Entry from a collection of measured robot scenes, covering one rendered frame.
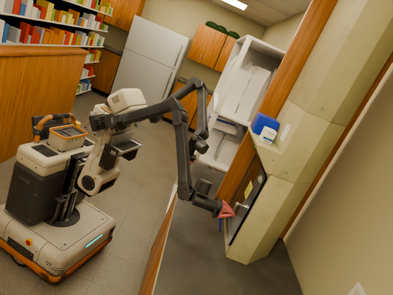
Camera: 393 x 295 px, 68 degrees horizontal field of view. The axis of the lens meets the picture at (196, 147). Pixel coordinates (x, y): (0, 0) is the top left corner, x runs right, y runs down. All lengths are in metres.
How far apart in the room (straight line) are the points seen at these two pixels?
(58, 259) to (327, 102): 1.78
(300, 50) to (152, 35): 4.80
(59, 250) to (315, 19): 1.99
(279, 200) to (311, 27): 0.84
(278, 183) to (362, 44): 0.62
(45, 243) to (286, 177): 1.58
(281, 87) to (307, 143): 0.41
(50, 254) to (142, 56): 4.72
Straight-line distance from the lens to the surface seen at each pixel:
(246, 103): 2.50
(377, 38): 1.30
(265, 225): 1.40
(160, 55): 6.13
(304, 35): 1.59
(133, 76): 6.27
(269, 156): 1.25
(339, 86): 1.26
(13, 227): 2.32
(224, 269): 1.42
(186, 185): 1.37
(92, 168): 1.96
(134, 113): 1.55
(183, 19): 6.77
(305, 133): 1.26
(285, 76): 1.57
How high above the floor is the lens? 1.78
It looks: 18 degrees down
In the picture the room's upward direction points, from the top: 24 degrees clockwise
